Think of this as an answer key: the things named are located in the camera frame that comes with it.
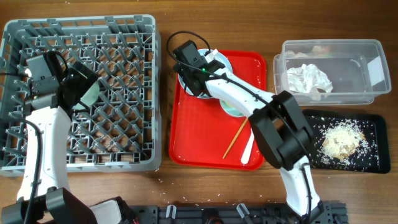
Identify mint green bowl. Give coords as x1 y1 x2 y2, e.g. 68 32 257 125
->
73 82 100 110

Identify small light blue bowl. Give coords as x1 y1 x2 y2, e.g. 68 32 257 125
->
220 100 244 118

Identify wooden chopstick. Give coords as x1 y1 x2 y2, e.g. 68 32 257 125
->
222 118 248 159

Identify white napkin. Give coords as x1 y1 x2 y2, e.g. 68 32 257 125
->
287 63 333 101

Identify rice and food scraps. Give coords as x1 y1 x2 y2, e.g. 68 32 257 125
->
310 117 379 172

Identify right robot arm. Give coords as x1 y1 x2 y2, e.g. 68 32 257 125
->
174 57 321 223

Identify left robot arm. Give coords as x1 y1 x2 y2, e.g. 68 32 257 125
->
1 55 139 223

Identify grey dishwasher rack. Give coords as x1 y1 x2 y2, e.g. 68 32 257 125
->
1 14 162 172

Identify red plastic tray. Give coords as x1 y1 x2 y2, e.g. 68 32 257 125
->
168 48 267 171

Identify white plastic fork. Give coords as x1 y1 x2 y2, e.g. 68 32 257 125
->
241 131 254 165

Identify clear plastic bin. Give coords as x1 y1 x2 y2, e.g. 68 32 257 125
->
273 39 392 106

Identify black plastic tray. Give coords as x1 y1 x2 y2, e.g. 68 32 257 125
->
303 109 391 174

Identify left black cable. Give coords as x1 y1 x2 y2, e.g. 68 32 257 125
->
0 51 69 224

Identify black cable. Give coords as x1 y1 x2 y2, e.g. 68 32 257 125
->
165 30 313 218
0 51 69 224

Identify right black cable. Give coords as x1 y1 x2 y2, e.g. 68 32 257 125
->
165 30 313 218

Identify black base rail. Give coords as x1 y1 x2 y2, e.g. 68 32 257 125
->
131 202 349 224

